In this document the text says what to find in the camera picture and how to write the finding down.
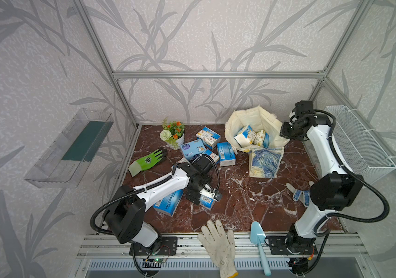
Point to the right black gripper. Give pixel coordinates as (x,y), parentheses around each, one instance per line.
(284,132)

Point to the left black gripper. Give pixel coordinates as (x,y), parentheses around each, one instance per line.
(194,197)

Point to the blue tissue pack front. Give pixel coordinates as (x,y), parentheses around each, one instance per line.
(207,202)

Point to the orange blue tissue pack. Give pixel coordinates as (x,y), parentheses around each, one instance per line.
(214,156)
(246,136)
(183,160)
(209,138)

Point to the canvas bag with blue painting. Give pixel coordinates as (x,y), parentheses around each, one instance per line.
(256,131)

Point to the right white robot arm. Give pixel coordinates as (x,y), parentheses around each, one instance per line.
(336,189)

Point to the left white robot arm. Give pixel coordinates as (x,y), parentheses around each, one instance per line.
(123,216)

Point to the light blue Vinda tissue pack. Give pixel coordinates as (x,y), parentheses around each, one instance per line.
(193,149)

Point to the blue white upright tissue pack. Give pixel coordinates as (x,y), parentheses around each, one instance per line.
(226,154)

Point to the orange blue tissue pack back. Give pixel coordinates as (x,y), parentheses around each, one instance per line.
(209,138)

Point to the white ribbed flower pot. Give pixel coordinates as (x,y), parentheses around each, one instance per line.
(175,145)

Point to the green black work glove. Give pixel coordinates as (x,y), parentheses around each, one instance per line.
(147,162)

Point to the artificial green flower plant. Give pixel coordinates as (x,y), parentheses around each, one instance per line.
(171,130)

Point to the blue dotted white glove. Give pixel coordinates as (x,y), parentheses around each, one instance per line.
(299,195)

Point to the white cotton glove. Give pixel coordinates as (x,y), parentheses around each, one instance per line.
(220,245)

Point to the teal plastic trowel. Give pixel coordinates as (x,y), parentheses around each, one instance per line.
(257,236)

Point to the white wire basket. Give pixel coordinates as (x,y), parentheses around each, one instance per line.
(360,149)

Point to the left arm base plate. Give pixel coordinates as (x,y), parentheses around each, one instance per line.
(165,246)

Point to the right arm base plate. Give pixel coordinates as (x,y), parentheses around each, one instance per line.
(291,246)

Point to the clear plastic wall shelf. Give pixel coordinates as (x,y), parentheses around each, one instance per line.
(66,161)

